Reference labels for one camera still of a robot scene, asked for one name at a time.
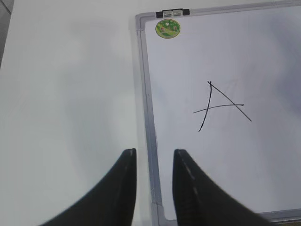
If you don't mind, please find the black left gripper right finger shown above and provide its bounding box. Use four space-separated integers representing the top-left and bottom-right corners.
172 149 272 226

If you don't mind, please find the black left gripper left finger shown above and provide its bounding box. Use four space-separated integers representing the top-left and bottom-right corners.
45 148 136 226

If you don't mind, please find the white board with aluminium frame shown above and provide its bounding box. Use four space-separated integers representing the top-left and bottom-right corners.
136 0 301 226

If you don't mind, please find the round green sticker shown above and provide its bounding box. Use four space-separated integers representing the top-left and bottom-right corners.
155 19 181 39

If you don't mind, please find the black silver hanging clip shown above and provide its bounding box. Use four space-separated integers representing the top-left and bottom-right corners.
156 8 190 18

